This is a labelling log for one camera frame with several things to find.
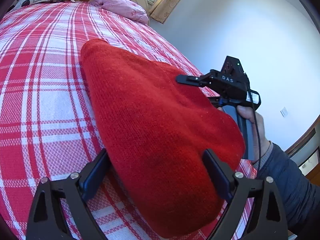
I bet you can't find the red knitted sweater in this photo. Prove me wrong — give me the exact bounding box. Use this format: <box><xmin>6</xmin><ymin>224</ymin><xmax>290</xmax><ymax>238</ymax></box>
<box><xmin>81</xmin><ymin>39</ymin><xmax>245</xmax><ymax>238</ymax></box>

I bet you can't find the person right hand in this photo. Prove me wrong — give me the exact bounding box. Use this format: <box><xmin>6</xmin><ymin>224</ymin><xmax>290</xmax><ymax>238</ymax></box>
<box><xmin>216</xmin><ymin>104</ymin><xmax>271</xmax><ymax>165</ymax></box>

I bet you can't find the right forearm dark sleeve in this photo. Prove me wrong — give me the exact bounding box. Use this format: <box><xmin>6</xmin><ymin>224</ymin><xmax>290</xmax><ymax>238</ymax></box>
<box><xmin>254</xmin><ymin>142</ymin><xmax>320</xmax><ymax>239</ymax></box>

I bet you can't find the white wall socket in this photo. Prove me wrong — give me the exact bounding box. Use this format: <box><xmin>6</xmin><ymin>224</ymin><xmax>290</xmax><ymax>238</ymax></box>
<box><xmin>280</xmin><ymin>107</ymin><xmax>288</xmax><ymax>118</ymax></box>

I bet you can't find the red white plaid bedspread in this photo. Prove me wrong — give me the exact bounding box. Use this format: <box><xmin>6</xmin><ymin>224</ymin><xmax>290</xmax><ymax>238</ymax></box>
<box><xmin>0</xmin><ymin>0</ymin><xmax>258</xmax><ymax>240</ymax></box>

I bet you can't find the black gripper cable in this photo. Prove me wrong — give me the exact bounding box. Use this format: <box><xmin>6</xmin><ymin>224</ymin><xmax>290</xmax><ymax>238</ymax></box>
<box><xmin>246</xmin><ymin>74</ymin><xmax>263</xmax><ymax>172</ymax></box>

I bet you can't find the wooden door frame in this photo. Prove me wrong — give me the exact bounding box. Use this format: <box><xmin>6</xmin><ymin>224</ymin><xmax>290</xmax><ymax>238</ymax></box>
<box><xmin>285</xmin><ymin>116</ymin><xmax>320</xmax><ymax>157</ymax></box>

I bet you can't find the pink pillow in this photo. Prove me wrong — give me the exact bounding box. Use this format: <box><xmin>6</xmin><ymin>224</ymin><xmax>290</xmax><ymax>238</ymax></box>
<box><xmin>89</xmin><ymin>0</ymin><xmax>149</xmax><ymax>25</ymax></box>

